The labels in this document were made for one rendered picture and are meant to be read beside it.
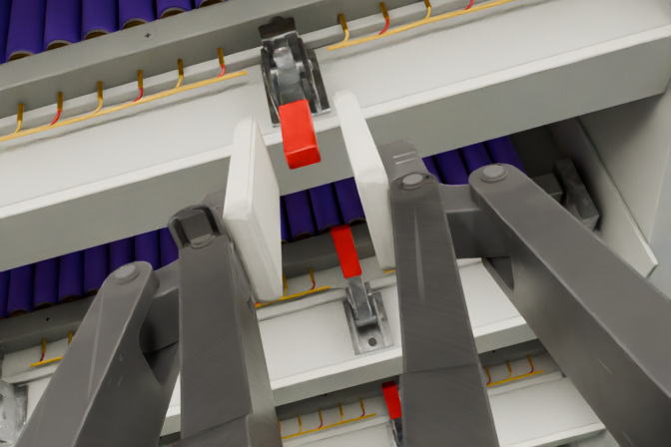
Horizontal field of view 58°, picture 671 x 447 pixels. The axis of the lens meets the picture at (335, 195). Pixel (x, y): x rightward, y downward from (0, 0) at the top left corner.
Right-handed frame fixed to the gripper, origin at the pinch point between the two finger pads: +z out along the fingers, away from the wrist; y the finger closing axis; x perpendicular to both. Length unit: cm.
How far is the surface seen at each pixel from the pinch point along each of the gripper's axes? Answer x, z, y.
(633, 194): -13.5, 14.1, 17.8
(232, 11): 3.4, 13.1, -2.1
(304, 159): -0.4, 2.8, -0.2
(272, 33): 2.4, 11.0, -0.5
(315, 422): -37.3, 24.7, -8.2
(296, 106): 0.5, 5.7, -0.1
